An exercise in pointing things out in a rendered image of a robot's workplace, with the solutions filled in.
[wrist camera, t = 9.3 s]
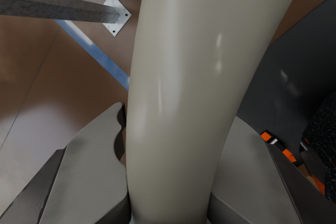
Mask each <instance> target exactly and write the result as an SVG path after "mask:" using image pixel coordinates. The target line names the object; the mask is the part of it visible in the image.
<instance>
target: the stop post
mask: <svg viewBox="0 0 336 224"><path fill-rule="evenodd" d="M0 15H3V16H16V17H29V18H42V19H55V20H68V21H81V22H93V23H103V24H104V26H105V27H106V28H107V29H108V30H109V31H110V32H111V33H112V34H113V35H114V37H115V36H116V35H117V34H118V33H119V31H120V30H121V29H122V27H123V26H124V25H125V23H126V22H127V21H128V20H129V18H130V17H131V16H132V14H131V13H130V12H129V11H128V10H127V9H126V8H125V7H124V6H123V4H122V3H121V2H120V1H119V0H106V1H105V3H104V4H99V3H94V2H89V1H85V0H0Z"/></svg>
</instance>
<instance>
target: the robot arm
mask: <svg viewBox="0 0 336 224"><path fill-rule="evenodd" d="M126 125H127V117H126V107H125V103H124V102H123V103H122V102H117V103H115V104H113V105H112V106H111V107H109V108H108V109H107V110H105V111H104V112H103V113H101V114H100V115H99V116H98V117H96V118H95V119H94V120H92V121H91V122H90V123H88V124H87V125H86V126H85V127H84V128H82V129H81V130H80V131H79V132H78V133H77V134H76V135H75V136H74V137H73V138H72V139H71V140H70V142H69V143H68V144H67V145H66V146H65V148H64V149H57V150H56V151H55V152H54V153H53V155H52V156H51V157H50V158H49V159H48V161H47V162H46V163H45V164H44V165H43V166H42V168H41V169H40V170H39V171H38V172H37V173H36V175H35V176H34V177H33V178H32V179H31V180H30V182H29V183H28V184H27V185H26V186H25V187H24V189H23V190H22V191H21V192H20V193H19V195H18V196H17V197H16V198H15V199H14V200H13V202H12V203H11V204H10V205H9V206H8V207H7V209H6V210H5V211H4V212H3V214H2V215H1V216H0V224H129V223H130V221H131V218H132V211H131V205H130V199H129V191H128V182H127V171H126V167H125V166H124V165H123V164H122V163H121V162H120V160H121V158H122V156H123V154H124V153H125V146H124V139H123V130H124V129H125V127H126ZM207 218H208V220H209V221H210V222H211V223H212V224H336V209H335V208H334V206H333V205H332V204H331V203H330V202H329V201H328V200H327V199H326V197H325V196H324V195H323V194H322V193H321V192H320V191H319V190H318V189H317V188H316V187H315V186H314V185H313V184H312V183H311V182H310V181H309V180H308V179H307V178H306V177H305V175H304V174H303V173H302V172H301V171H300V170H299V169H298V168H297V167H296V166H295V165H294V164H293V163H292V162H291V161H290V160H289V159H288V158H287V157H286V156H285V155H284V154H283V153H282V151H281V150H280V149H279V148H278V147H277V146H276V145H275V144H269V143H267V142H266V141H265V140H264V139H263V138H262V137H261V136H260V135H259V134H258V133H257V132H256V131H255V130H254V129H253V128H252V127H250V126H249V125H248V124H247V123H245V122H244V121H243V120H241V119H240V118H238V117H237V116H235V118H234V121H233V123H232V126H231V128H230V131H229V133H228V136H227V139H226V141H225V144H224V147H223V150H222V153H221V156H220V159H219V162H218V166H217V169H216V172H215V176H214V180H213V184H212V188H211V192H210V197H209V202H208V209H207Z"/></svg>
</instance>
